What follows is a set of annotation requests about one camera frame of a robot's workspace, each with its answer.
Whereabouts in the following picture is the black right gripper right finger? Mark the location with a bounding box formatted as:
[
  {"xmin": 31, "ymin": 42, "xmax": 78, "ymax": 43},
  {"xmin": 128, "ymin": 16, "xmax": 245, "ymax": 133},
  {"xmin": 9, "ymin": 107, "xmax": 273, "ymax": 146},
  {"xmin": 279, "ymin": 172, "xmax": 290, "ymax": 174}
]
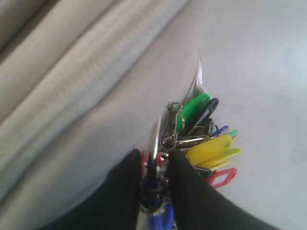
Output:
[{"xmin": 169, "ymin": 150, "xmax": 275, "ymax": 230}]

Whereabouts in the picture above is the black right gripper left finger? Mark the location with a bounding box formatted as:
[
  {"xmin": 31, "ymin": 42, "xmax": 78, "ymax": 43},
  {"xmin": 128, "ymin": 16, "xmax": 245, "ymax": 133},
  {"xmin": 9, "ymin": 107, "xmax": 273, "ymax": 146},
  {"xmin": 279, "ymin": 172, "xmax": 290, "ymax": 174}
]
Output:
[{"xmin": 45, "ymin": 149, "xmax": 141, "ymax": 230}]

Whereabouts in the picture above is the colourful key tag bunch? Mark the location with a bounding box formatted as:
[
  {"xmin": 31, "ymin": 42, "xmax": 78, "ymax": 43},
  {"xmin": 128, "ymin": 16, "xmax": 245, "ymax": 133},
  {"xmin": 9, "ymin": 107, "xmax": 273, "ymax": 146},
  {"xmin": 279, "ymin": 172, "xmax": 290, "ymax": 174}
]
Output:
[{"xmin": 140, "ymin": 62, "xmax": 241, "ymax": 230}]

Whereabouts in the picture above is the beige duffel bag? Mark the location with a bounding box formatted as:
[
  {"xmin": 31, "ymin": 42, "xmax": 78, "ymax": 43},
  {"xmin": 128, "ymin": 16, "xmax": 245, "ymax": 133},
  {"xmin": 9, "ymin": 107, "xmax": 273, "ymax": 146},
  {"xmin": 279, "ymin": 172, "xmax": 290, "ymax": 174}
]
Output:
[{"xmin": 0, "ymin": 0, "xmax": 186, "ymax": 199}]

